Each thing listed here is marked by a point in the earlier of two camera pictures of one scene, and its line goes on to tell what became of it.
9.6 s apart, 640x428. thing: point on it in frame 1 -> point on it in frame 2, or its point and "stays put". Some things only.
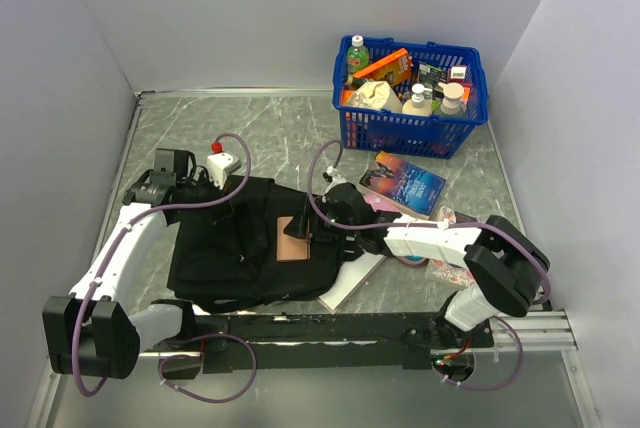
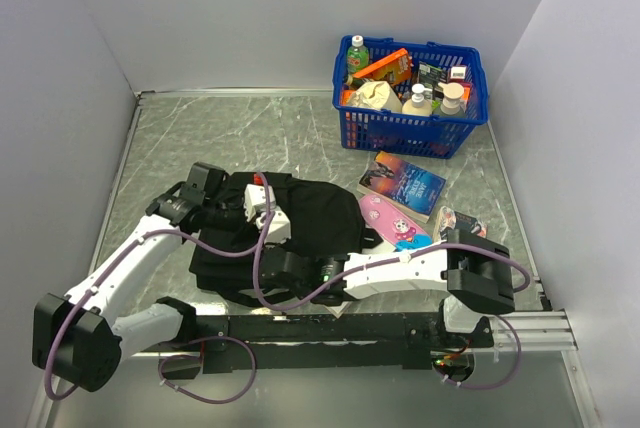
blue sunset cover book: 407,186 stays put
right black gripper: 299,224 -> 264,280
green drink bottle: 357,55 stays put
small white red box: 457,74 stays put
